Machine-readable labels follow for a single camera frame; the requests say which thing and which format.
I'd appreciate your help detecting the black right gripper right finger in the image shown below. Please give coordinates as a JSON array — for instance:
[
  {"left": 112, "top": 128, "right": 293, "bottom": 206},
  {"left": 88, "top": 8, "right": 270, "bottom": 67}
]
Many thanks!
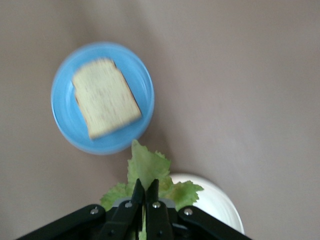
[{"left": 145, "top": 178, "right": 174, "bottom": 240}]

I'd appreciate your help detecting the blue round plate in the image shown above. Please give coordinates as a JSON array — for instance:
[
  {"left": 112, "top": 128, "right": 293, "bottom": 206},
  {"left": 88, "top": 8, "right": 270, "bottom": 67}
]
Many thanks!
[{"left": 50, "top": 41, "right": 155, "bottom": 156}]

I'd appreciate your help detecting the green lettuce leaf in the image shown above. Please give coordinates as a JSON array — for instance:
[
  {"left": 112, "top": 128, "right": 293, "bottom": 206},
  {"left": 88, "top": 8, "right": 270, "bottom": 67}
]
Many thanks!
[{"left": 99, "top": 139, "right": 205, "bottom": 240}]

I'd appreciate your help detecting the toasted bread slice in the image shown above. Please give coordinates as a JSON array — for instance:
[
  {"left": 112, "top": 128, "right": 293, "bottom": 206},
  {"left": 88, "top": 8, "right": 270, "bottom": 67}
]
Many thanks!
[{"left": 71, "top": 57, "right": 143, "bottom": 141}]

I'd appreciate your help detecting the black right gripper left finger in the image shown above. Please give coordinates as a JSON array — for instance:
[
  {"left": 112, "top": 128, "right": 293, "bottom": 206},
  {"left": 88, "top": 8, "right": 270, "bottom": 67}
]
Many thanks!
[{"left": 98, "top": 177, "right": 145, "bottom": 240}]

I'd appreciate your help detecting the beige round plate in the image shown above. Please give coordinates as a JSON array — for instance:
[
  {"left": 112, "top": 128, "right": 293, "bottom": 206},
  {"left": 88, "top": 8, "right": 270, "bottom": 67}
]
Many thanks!
[{"left": 167, "top": 173, "right": 245, "bottom": 236}]

